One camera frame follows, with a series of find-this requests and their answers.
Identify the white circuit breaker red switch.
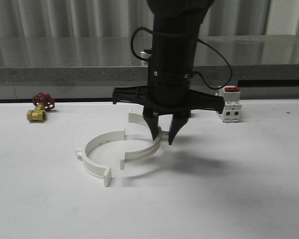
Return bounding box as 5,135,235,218
217,86,242,123

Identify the white half pipe clamp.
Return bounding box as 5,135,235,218
75,128,125,187

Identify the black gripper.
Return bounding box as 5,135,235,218
113,63,225,145

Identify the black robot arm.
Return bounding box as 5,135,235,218
113,0,225,144

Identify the brass valve with red handwheel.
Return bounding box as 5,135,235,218
26,93,55,122

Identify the grey stone counter ledge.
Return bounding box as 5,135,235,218
0,35,299,87

